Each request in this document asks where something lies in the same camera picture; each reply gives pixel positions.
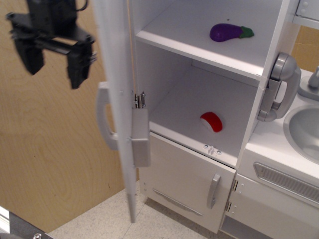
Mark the black base with metal rail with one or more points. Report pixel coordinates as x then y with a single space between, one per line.
14 227

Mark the red toy apple slice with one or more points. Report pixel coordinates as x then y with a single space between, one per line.
211 121

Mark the grey fridge door handle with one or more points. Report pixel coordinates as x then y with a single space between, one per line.
102 99

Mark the silver upper cabinet hinge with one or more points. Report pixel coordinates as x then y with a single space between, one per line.
235 184

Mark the white door latch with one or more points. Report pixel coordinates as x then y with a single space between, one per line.
211 150

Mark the silver lower cabinet hinge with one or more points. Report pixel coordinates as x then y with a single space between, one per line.
228 206

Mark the white toy fridge cabinet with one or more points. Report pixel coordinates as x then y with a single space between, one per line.
185 74

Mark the white upper cabinet door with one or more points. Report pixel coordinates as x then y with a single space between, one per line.
307 13

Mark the grey vent grille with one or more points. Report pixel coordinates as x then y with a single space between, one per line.
287 182

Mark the grey ice dispenser panel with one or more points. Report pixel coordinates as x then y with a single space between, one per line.
141 138

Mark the silver door hinge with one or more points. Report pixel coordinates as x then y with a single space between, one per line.
140 100

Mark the grey toy sink basin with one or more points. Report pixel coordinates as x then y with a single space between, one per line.
301 129

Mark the white fridge door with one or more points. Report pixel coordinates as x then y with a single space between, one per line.
113 24

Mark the white toy kitchen counter unit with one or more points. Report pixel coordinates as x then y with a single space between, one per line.
276 189

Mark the grey toy telephone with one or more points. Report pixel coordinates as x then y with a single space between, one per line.
286 71

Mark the silver cabinet hinge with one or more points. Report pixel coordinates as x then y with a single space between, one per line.
235 184
228 206

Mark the silver freezer trim strip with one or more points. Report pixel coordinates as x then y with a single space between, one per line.
178 203

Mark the white lower freezer door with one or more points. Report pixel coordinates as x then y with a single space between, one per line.
186 175

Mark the purple toy eggplant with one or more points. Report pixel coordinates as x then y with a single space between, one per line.
222 32

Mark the grey toy faucet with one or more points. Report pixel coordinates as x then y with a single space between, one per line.
309 86

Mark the grey freezer door handle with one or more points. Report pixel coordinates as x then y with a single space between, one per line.
212 190

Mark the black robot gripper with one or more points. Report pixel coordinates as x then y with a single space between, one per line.
51 25

